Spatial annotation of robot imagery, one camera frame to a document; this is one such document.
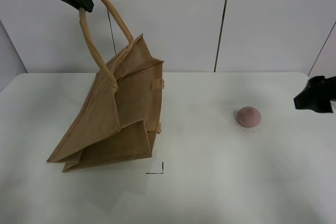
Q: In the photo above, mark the pink peach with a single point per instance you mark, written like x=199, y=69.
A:
x=248, y=117

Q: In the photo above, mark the brown linen tote bag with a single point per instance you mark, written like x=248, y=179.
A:
x=120, y=117

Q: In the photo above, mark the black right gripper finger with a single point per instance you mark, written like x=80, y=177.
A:
x=317, y=95

